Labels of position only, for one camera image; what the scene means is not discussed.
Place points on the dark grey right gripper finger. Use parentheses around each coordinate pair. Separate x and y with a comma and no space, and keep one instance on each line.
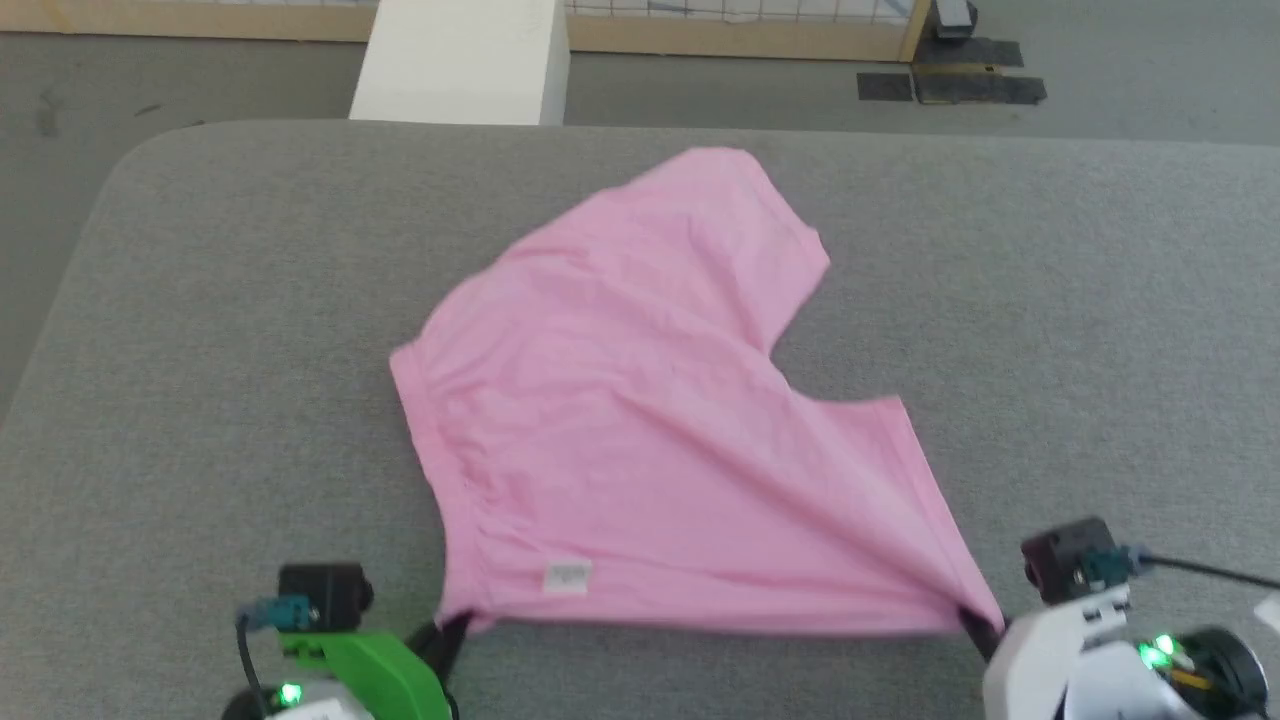
(982,630)

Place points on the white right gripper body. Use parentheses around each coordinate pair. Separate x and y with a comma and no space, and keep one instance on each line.
(1040,660)

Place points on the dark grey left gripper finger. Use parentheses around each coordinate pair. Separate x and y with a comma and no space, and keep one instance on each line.
(440,640)

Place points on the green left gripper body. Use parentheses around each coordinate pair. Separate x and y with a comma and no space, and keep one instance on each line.
(385,675)

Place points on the pink garment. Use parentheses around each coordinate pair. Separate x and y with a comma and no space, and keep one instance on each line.
(640,430)

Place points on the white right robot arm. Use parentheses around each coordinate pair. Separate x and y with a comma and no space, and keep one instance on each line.
(1170,675)

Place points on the black mat with yellow edge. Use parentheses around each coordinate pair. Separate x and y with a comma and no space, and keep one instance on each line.
(980,88)

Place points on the small black floor mat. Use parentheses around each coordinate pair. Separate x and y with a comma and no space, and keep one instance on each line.
(885,86)

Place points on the white rectangular box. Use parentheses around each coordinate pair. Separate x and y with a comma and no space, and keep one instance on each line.
(460,60)

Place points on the grey metal stand base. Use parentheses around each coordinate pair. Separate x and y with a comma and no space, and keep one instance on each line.
(953,18)

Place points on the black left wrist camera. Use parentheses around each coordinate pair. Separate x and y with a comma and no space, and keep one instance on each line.
(325,595)

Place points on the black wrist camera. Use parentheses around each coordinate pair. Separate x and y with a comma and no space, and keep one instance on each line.
(325,595)
(1065,560)

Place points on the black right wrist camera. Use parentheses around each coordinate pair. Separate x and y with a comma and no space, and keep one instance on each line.
(1065,560)

